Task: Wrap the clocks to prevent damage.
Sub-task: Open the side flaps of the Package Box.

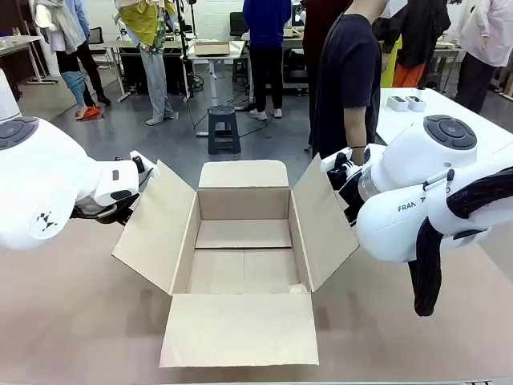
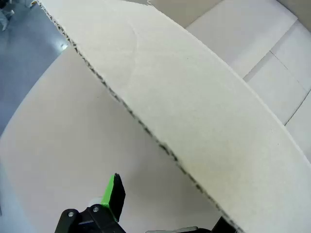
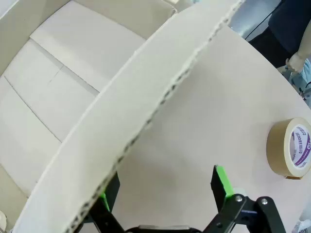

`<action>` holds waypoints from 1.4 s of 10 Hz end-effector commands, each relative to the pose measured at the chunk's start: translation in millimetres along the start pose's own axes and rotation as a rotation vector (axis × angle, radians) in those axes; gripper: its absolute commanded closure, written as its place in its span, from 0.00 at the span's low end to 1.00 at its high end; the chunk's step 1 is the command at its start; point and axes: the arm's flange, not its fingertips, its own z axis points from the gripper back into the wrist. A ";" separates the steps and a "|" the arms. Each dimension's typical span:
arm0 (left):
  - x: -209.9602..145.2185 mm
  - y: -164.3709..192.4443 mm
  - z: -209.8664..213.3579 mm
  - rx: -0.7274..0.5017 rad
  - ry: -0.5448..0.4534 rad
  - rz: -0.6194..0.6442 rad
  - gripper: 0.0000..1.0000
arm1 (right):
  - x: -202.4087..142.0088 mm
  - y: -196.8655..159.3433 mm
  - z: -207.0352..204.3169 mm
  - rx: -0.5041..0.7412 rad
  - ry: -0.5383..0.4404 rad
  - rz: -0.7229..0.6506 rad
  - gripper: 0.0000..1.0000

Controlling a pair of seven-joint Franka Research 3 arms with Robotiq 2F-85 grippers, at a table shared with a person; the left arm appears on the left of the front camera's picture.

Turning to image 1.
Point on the white table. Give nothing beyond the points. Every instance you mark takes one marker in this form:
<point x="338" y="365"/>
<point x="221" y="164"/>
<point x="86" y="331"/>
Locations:
<point x="441" y="108"/>

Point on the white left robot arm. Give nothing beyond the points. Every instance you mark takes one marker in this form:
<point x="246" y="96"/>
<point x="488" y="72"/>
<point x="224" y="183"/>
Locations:
<point x="40" y="160"/>

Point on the black tripod stand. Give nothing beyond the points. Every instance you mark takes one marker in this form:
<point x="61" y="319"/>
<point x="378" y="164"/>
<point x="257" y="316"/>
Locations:
<point x="185" y="48"/>

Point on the person in navy t-shirt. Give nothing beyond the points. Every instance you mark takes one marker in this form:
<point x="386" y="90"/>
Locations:
<point x="344" y="72"/>

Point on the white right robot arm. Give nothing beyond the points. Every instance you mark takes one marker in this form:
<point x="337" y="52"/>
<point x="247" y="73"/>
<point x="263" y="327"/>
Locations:
<point x="401" y="224"/>

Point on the brown cardboard box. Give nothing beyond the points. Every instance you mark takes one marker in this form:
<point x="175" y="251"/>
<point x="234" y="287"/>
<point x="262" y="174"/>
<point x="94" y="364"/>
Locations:
<point x="240" y="256"/>

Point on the long grey work table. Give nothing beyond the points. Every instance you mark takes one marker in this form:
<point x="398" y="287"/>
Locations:
<point x="128" y="50"/>

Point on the small white tray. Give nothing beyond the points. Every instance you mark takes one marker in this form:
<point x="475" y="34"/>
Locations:
<point x="416" y="104"/>
<point x="397" y="103"/>

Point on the grey desk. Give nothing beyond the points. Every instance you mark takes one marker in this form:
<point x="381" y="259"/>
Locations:
<point x="20" y="42"/>

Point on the black plastic stool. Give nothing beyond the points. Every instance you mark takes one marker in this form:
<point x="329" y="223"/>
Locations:
<point x="223" y="128"/>

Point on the orange fabric on floor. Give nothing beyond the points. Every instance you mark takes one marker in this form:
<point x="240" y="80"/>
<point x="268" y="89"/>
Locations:
<point x="89" y="113"/>

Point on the person with yellow skirt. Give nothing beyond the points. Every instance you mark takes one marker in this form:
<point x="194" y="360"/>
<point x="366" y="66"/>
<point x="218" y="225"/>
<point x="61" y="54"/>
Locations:
<point x="390" y="60"/>

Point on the person in maroon clothes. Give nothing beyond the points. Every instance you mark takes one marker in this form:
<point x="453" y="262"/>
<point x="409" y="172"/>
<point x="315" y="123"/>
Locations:
<point x="316" y="24"/>

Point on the black mesh office chair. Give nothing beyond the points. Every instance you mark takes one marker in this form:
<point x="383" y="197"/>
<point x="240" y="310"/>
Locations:
<point x="96" y="38"/>

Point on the flat cardboard tray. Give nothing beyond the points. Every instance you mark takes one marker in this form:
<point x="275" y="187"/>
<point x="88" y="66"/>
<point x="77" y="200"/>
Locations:
<point x="211" y="48"/>

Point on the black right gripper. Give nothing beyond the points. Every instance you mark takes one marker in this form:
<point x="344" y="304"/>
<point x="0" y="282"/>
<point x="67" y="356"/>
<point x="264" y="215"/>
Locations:
<point x="350" y="200"/>

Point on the person's left forearm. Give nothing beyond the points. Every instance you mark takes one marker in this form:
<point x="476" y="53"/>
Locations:
<point x="356" y="126"/>

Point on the person in blue sweater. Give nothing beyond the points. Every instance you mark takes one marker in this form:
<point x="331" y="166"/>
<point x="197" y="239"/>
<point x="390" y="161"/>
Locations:
<point x="266" y="40"/>

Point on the person in pink shirt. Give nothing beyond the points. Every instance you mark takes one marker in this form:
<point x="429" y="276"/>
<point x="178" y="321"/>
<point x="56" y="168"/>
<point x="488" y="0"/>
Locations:
<point x="487" y="40"/>

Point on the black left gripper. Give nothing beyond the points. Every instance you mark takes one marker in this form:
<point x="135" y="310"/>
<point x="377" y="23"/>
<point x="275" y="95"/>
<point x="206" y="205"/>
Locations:
<point x="108" y="213"/>

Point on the white desk with legs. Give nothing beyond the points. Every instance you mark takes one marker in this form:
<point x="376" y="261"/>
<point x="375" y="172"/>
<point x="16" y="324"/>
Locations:
<point x="214" y="60"/>

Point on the figure with orange trousers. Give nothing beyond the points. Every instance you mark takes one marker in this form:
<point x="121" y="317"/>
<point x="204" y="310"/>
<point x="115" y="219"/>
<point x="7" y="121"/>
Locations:
<point x="421" y="36"/>

